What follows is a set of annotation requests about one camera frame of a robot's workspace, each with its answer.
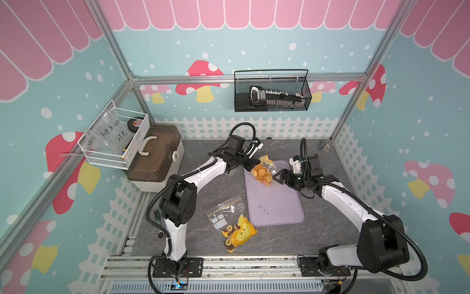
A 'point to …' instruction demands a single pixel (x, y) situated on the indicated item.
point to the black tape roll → (133, 124)
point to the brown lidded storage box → (158, 158)
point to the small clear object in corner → (327, 147)
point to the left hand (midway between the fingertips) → (258, 163)
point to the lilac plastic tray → (278, 204)
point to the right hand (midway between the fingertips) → (278, 179)
